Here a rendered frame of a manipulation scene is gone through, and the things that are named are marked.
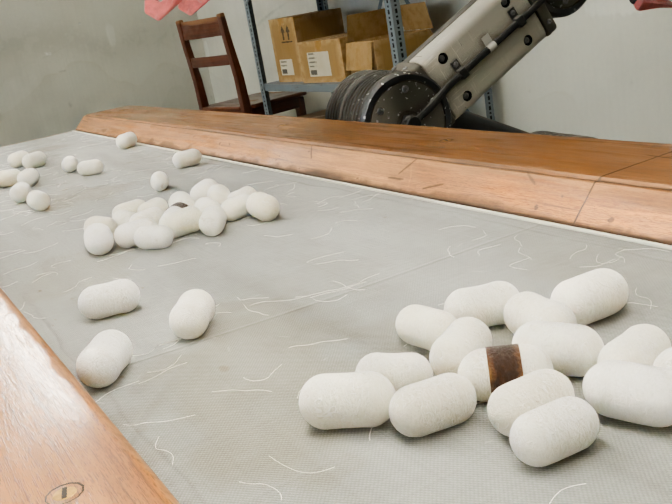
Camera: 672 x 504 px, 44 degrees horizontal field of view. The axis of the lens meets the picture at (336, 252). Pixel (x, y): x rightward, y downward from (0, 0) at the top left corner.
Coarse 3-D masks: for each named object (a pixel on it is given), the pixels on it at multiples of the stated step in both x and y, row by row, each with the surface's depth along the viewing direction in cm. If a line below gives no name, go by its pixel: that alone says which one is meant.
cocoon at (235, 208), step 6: (234, 198) 66; (240, 198) 66; (246, 198) 66; (222, 204) 66; (228, 204) 65; (234, 204) 65; (240, 204) 66; (228, 210) 65; (234, 210) 65; (240, 210) 66; (246, 210) 66; (228, 216) 65; (234, 216) 65; (240, 216) 66
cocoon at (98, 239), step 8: (96, 224) 63; (104, 224) 64; (88, 232) 62; (96, 232) 62; (104, 232) 62; (88, 240) 62; (96, 240) 62; (104, 240) 62; (112, 240) 62; (88, 248) 62; (96, 248) 62; (104, 248) 62
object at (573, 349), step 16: (528, 336) 33; (544, 336) 32; (560, 336) 32; (576, 336) 32; (592, 336) 32; (560, 352) 32; (576, 352) 31; (592, 352) 31; (560, 368) 32; (576, 368) 32
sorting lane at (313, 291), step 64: (0, 192) 99; (64, 192) 92; (128, 192) 86; (320, 192) 71; (384, 192) 67; (0, 256) 68; (64, 256) 64; (128, 256) 61; (192, 256) 58; (256, 256) 56; (320, 256) 53; (384, 256) 51; (448, 256) 49; (512, 256) 47; (576, 256) 45; (640, 256) 44; (64, 320) 50; (128, 320) 48; (256, 320) 44; (320, 320) 43; (384, 320) 41; (640, 320) 36; (128, 384) 39; (192, 384) 38; (256, 384) 37; (576, 384) 32; (192, 448) 32; (256, 448) 31; (320, 448) 31; (384, 448) 30; (448, 448) 29; (640, 448) 27
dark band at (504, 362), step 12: (492, 348) 31; (504, 348) 31; (516, 348) 31; (492, 360) 31; (504, 360) 31; (516, 360) 31; (492, 372) 31; (504, 372) 31; (516, 372) 30; (492, 384) 31
